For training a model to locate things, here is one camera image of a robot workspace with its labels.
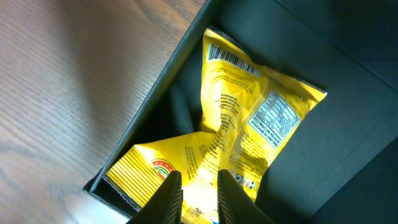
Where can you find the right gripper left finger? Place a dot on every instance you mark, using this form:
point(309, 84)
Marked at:
point(165, 206)

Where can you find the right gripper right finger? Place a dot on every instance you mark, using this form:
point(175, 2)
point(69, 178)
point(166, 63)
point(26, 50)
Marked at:
point(234, 205)

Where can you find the yellow snack bag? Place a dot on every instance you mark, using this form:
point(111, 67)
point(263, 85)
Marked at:
point(250, 112)

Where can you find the black box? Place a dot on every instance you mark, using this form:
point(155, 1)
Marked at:
point(340, 165)

